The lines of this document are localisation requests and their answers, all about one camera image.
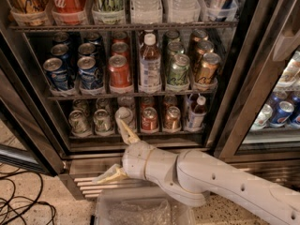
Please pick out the brown tea bottle bottom shelf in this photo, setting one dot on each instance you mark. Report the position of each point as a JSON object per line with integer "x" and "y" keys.
{"x": 197, "y": 112}

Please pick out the red soda can middle front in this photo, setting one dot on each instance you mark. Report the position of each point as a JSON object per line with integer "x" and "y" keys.
{"x": 119, "y": 71}

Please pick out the clear plastic bin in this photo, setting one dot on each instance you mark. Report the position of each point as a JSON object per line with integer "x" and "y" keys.
{"x": 141, "y": 206}

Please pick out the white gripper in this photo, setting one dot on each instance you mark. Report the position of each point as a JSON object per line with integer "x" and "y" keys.
{"x": 135, "y": 159}

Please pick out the steel fridge base grille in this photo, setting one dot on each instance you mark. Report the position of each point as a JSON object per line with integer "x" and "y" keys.
{"x": 281, "y": 168}

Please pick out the red soda can bottom front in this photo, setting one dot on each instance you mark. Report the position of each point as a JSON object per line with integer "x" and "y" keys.
{"x": 149, "y": 119}

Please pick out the red soda can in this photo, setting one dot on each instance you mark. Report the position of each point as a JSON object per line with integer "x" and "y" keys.
{"x": 119, "y": 71}
{"x": 149, "y": 119}

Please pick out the steel fridge door frame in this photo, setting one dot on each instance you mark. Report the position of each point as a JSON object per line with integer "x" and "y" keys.
{"x": 265, "y": 39}

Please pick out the green 7up can left rear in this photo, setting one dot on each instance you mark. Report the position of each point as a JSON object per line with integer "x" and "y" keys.
{"x": 82, "y": 105}

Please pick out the brown tea bottle middle shelf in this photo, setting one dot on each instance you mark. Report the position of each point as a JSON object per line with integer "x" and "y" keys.
{"x": 150, "y": 64}

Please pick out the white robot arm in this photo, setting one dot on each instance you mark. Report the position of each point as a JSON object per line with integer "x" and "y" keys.
{"x": 188, "y": 175}

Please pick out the gold lacroix can middle front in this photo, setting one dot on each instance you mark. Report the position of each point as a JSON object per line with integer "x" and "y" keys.
{"x": 208, "y": 68}

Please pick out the orange soda can bottom front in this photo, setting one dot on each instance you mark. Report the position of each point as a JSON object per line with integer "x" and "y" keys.
{"x": 172, "y": 118}

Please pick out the blue pepsi can right fridge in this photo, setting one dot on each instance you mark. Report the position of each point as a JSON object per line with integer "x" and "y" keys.
{"x": 282, "y": 112}

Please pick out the green lacroix can middle front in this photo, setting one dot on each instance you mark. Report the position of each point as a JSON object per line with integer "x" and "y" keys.
{"x": 178, "y": 70}

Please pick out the green 7up can left front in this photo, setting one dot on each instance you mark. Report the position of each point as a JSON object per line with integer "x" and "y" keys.
{"x": 79, "y": 124}

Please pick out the blue pepsi can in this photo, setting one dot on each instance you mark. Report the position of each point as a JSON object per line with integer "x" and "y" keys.
{"x": 91, "y": 75}
{"x": 57, "y": 73}

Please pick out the brown tea bottle shelf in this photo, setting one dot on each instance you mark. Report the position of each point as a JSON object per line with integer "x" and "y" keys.
{"x": 197, "y": 112}
{"x": 150, "y": 64}

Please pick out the blue pepsi can front left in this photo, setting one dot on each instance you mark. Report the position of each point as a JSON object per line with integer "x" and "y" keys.
{"x": 57, "y": 73}

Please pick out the green 7up can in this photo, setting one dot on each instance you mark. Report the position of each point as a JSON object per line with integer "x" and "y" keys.
{"x": 102, "y": 121}
{"x": 104, "y": 103}
{"x": 82, "y": 105}
{"x": 79, "y": 124}

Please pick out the clear water bottle bottom shelf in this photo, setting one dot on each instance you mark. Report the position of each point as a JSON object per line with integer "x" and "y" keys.
{"x": 127, "y": 115}

